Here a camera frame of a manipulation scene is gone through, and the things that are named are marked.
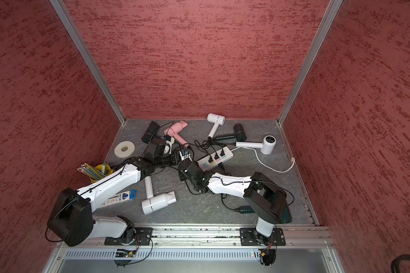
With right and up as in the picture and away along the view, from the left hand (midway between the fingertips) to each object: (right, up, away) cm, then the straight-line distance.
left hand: (182, 159), depth 84 cm
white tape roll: (-40, +4, +20) cm, 45 cm away
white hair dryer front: (-12, -19, -5) cm, 24 cm away
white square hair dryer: (+19, +23, +32) cm, 43 cm away
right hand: (0, -5, +2) cm, 5 cm away
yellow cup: (-37, -6, -2) cm, 37 cm away
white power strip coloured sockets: (+12, -4, +11) cm, 17 cm away
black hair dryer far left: (-25, +14, +23) cm, 37 cm away
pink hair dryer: (-9, +17, +25) cm, 31 cm away
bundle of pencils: (-43, -5, -5) cm, 44 cm away
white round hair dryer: (+49, +5, +15) cm, 51 cm away
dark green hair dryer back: (+33, +12, +23) cm, 42 cm away
